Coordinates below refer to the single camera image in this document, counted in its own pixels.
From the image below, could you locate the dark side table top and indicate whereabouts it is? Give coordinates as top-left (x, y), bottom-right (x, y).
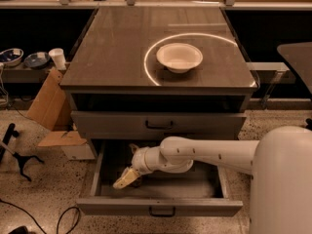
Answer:
top-left (277, 42), bottom-right (312, 94)

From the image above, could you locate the black stand legs left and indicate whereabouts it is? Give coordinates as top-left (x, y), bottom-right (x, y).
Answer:
top-left (0, 123), bottom-right (44, 181)

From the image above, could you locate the white paper bowl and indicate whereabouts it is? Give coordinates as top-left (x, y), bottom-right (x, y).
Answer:
top-left (156, 43), bottom-right (203, 73)

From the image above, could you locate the closed grey upper drawer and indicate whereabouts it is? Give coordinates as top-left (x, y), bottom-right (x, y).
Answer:
top-left (71, 111), bottom-right (247, 140)

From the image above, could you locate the white paper cup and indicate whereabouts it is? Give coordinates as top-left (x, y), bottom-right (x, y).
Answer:
top-left (49, 48), bottom-right (66, 70)

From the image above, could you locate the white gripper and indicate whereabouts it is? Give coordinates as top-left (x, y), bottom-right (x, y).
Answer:
top-left (113, 143), bottom-right (152, 189)

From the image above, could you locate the blue white bowl left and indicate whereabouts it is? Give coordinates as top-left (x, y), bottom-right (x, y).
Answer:
top-left (0, 48), bottom-right (23, 67)

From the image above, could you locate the flat cardboard piece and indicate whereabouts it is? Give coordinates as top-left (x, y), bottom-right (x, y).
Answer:
top-left (38, 131), bottom-right (87, 147)

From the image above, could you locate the brown cardboard sheet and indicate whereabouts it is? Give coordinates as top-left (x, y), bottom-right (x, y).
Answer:
top-left (26, 67), bottom-right (71, 131)

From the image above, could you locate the black floor cable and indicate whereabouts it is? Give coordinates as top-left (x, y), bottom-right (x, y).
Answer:
top-left (0, 198), bottom-right (81, 234)

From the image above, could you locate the open grey middle drawer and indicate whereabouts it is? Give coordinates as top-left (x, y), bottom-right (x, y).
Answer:
top-left (77, 140), bottom-right (243, 217)

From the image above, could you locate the grey drawer cabinet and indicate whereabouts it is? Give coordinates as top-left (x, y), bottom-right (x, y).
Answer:
top-left (61, 6), bottom-right (257, 152)

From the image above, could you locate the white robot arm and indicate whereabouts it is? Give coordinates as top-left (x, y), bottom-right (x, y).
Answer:
top-left (113, 126), bottom-right (312, 234)

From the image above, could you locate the dark blue bowl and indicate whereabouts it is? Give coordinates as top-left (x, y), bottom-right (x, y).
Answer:
top-left (24, 52), bottom-right (51, 70)

